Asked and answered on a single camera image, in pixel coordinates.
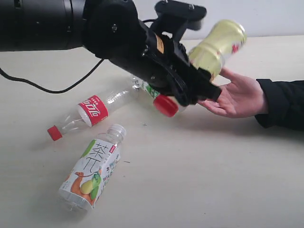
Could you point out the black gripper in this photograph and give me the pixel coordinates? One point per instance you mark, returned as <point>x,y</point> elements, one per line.
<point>164,64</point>

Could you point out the yellow label bottle red cap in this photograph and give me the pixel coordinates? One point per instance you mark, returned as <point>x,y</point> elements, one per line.
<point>226,38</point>

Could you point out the clear tea bottle white label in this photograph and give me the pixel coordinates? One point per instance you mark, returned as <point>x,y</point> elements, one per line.
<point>84,185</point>

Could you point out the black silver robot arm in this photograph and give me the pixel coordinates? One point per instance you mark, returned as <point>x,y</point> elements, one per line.
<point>111,29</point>

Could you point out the black sleeved forearm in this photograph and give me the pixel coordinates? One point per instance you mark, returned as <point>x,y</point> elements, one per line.
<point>285,101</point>

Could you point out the white bottle green label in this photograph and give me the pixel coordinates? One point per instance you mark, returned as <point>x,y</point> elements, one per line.
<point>167,105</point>

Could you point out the clear cola bottle red label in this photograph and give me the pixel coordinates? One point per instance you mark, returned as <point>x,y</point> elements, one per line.
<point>93,110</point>

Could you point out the open bare human hand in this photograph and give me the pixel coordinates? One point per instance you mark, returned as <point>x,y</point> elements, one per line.
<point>243,97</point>

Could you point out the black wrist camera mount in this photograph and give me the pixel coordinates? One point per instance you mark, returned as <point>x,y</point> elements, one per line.
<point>175,17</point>

